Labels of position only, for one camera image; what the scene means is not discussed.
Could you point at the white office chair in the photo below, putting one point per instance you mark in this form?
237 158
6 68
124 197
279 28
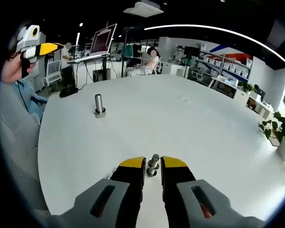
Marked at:
52 72

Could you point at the white cabinet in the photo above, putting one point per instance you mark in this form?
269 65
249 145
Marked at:
174 70

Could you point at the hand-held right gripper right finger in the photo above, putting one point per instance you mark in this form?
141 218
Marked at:
204 204

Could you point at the small potted plant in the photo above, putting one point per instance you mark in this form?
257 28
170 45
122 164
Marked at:
245 87

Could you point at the small white standing desk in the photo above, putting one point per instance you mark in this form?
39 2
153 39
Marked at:
104 69

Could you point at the teal board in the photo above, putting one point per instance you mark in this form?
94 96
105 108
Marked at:
129 51

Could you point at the black rounded device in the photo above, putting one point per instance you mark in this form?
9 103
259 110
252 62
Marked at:
69 92

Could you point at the ceiling air conditioner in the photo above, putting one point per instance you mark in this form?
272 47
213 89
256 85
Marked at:
143 8

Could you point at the white swivel chair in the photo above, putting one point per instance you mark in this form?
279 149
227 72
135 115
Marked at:
156 66

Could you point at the long white desk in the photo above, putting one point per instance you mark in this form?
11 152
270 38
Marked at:
242 95

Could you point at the small steel threaded stud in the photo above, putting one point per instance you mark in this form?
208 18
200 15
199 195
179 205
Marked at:
154 162

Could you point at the person's head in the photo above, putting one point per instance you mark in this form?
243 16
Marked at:
13 42

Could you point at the white laptop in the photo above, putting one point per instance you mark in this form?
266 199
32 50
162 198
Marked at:
102 40

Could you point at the large black washer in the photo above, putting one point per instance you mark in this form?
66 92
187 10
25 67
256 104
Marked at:
104 110

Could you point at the shelf with white bins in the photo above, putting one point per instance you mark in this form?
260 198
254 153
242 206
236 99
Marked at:
225 64

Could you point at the grey mesh office chair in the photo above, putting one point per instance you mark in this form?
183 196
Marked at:
16 147

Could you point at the large steel threaded stud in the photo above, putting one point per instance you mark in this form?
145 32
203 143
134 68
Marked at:
98 102

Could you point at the curved ceiling light strip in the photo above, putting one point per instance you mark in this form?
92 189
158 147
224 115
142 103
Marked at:
216 28

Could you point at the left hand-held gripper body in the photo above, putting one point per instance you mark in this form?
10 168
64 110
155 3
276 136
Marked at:
29 35

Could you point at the person's left hand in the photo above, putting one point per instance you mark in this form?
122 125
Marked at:
13 70

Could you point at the black monitor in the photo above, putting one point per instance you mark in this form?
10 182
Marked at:
192 51

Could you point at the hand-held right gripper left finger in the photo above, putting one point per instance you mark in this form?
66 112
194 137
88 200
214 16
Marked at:
97 206

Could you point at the person's light blue clothing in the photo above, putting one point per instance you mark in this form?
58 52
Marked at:
34 104

